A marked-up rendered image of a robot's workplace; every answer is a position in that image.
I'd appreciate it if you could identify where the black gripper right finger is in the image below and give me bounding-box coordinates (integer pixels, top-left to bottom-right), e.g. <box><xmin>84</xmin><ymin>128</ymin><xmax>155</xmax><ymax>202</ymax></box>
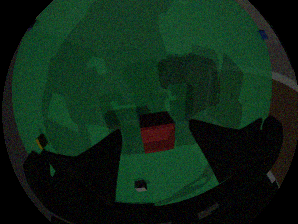
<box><xmin>189</xmin><ymin>117</ymin><xmax>262</xmax><ymax>184</ymax></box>

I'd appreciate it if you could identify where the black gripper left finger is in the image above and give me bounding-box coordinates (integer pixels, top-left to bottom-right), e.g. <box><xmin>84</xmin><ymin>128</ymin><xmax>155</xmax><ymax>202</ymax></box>
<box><xmin>44</xmin><ymin>129</ymin><xmax>122</xmax><ymax>205</ymax></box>

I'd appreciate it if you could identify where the yellow block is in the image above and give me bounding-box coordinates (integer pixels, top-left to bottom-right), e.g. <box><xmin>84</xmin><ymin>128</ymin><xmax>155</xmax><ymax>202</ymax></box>
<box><xmin>36</xmin><ymin>133</ymin><xmax>48</xmax><ymax>149</ymax></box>

